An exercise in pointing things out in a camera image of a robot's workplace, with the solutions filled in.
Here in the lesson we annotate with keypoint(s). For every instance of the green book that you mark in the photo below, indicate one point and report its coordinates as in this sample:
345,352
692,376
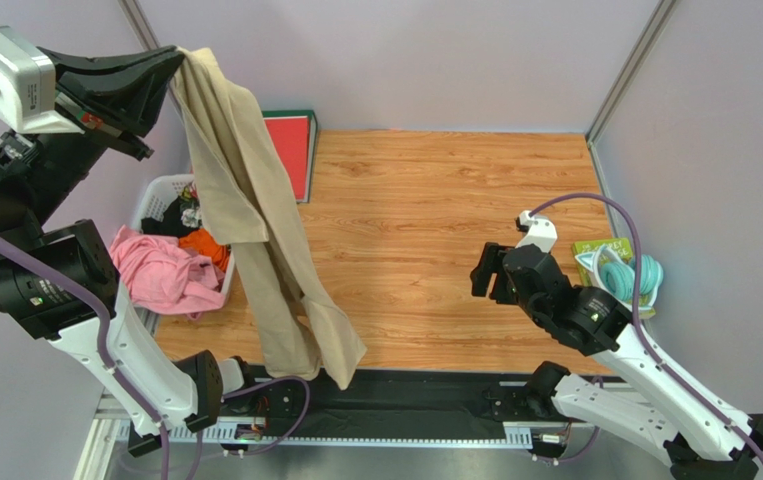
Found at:
583,252

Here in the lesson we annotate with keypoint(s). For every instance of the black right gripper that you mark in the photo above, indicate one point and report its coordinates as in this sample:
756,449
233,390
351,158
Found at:
499,267

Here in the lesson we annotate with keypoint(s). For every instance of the orange t-shirt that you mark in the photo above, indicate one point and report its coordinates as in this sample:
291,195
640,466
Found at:
202,242

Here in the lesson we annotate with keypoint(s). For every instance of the pink t-shirt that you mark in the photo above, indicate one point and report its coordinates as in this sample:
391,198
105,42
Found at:
164,277

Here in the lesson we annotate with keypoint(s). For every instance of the aluminium frame rail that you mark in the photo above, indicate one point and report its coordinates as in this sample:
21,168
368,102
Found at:
545,441

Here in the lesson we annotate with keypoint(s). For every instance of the green folder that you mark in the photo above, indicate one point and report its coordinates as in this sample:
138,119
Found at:
313,139

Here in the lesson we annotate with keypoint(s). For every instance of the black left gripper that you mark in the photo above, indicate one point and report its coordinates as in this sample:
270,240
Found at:
114,99

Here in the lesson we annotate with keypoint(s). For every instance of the black floral t-shirt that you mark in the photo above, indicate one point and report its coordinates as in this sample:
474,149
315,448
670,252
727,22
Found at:
181,217

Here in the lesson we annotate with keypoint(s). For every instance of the white laundry basket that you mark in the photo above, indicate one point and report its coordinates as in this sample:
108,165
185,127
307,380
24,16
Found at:
158,196

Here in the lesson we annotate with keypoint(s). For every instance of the beige t-shirt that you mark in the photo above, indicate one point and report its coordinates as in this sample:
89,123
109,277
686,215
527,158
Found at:
248,204

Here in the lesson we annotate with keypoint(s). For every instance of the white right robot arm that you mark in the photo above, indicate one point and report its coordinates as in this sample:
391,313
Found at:
690,430

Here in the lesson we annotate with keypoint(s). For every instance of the teal cat-ear headphones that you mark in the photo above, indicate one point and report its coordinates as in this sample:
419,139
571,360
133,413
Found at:
624,279

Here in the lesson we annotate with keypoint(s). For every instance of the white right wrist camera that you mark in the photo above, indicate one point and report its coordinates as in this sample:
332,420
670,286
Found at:
536,230

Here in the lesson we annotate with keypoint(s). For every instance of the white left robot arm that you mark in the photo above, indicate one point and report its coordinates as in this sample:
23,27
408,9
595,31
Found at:
61,286

